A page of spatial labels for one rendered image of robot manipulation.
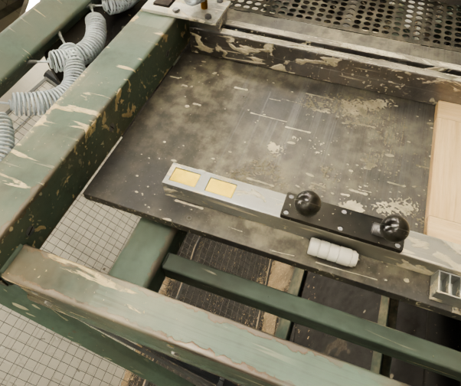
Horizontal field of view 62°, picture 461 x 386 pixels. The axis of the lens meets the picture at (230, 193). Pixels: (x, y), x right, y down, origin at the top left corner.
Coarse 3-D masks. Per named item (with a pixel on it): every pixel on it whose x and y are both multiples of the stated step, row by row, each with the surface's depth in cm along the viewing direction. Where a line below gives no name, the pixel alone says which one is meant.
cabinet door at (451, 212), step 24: (456, 120) 81; (432, 144) 79; (456, 144) 77; (432, 168) 74; (456, 168) 74; (432, 192) 70; (456, 192) 70; (432, 216) 68; (456, 216) 67; (456, 240) 65
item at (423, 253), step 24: (192, 168) 72; (168, 192) 72; (192, 192) 69; (240, 192) 68; (264, 192) 68; (240, 216) 69; (264, 216) 67; (336, 240) 65; (408, 240) 62; (432, 240) 62; (408, 264) 63; (432, 264) 60; (456, 264) 60
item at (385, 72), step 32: (224, 0) 93; (192, 32) 94; (224, 32) 91; (256, 32) 92; (288, 32) 91; (256, 64) 94; (288, 64) 91; (320, 64) 88; (352, 64) 85; (384, 64) 84; (416, 64) 84; (448, 64) 83; (416, 96) 86; (448, 96) 83
